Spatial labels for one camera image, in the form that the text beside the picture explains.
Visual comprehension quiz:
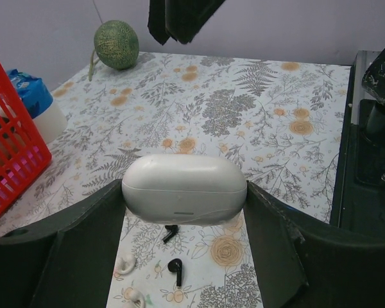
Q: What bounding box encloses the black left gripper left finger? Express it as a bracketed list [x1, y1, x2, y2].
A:
[0, 180, 126, 307]

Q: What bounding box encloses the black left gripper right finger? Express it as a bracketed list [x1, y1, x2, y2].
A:
[244, 183, 385, 307]

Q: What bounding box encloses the white clip earbud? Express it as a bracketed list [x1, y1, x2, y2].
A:
[114, 254, 136, 277]
[123, 287, 146, 308]

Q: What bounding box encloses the white earbud charging case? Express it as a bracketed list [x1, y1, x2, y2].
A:
[121, 154, 247, 226]

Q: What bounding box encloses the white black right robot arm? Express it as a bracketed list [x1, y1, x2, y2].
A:
[330, 48, 385, 239]

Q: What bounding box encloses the black earbud near case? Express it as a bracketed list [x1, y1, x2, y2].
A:
[162, 225, 179, 244]

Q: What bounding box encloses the black earbud with stem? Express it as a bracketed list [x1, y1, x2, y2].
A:
[167, 258, 183, 287]

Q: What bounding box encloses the red plastic shopping basket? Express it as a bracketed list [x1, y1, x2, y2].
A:
[0, 63, 51, 217]

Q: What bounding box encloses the blue white wipes canister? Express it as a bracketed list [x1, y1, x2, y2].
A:
[6, 69, 67, 144]

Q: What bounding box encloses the floral patterned table mat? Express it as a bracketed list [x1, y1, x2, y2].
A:
[0, 53, 349, 307]

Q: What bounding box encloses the green netted melon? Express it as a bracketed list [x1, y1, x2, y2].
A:
[88, 20, 139, 81]

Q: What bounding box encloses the black hanging cloth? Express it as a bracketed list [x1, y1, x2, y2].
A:
[148, 0, 225, 45]

